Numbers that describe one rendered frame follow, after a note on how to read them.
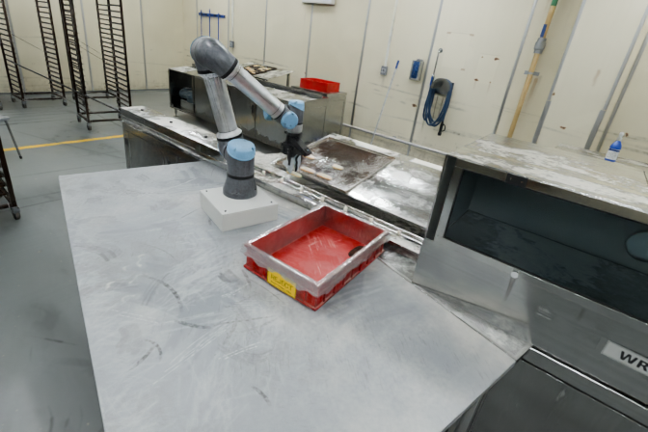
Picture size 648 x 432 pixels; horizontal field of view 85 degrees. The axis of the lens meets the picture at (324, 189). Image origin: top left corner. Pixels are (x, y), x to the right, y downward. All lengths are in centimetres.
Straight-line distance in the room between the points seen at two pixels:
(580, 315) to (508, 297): 17
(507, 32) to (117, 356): 489
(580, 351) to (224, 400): 94
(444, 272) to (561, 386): 44
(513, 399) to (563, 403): 14
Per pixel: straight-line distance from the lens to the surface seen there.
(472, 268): 122
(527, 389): 140
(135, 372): 101
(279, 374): 97
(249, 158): 152
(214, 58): 143
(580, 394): 136
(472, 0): 529
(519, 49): 507
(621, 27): 470
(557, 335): 126
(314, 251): 138
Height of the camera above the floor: 158
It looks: 23 degrees down
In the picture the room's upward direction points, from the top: 7 degrees clockwise
